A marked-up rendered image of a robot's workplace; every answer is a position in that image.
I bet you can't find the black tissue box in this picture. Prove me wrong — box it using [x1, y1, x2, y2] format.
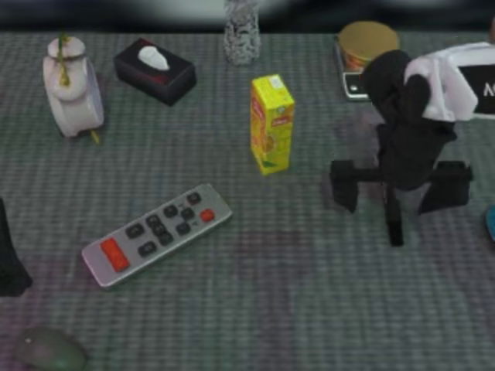
[113, 37, 198, 108]

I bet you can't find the silver kitchen scale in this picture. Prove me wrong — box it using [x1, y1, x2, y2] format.
[333, 38, 373, 103]

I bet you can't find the grey computer mouse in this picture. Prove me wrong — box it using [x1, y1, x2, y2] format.
[14, 325, 89, 371]

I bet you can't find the grey remote control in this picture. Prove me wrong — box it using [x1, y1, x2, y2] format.
[80, 182, 234, 291]

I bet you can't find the black object at table edge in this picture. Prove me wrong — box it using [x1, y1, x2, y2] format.
[0, 197, 34, 298]

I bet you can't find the yellow juice carton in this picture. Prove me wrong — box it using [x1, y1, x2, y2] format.
[249, 73, 296, 177]

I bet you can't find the blue object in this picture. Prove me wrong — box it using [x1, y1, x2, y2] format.
[484, 203, 495, 243]

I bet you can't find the round container with gold lid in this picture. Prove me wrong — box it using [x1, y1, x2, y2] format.
[336, 20, 401, 73]

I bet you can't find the white ceramic vase with plant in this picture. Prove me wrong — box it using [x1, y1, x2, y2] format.
[42, 32, 106, 145]

